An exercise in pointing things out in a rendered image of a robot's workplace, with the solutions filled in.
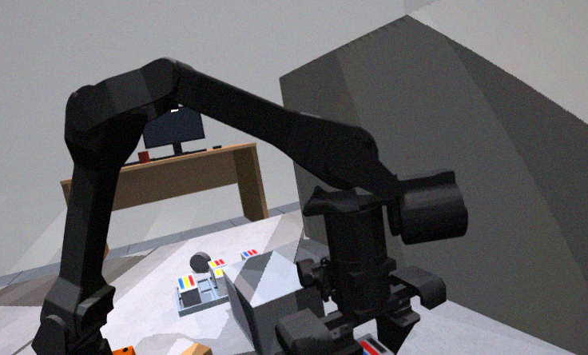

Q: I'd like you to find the large grey flat panel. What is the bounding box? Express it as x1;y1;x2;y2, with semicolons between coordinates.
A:
279;0;588;355

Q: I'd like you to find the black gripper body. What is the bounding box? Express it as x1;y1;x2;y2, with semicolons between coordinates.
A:
275;249;447;355

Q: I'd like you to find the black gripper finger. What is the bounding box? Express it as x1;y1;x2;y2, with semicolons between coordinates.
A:
332;339;364;355
375;310;421;355

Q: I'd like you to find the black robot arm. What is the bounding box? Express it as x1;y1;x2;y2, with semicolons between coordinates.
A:
31;57;468;355

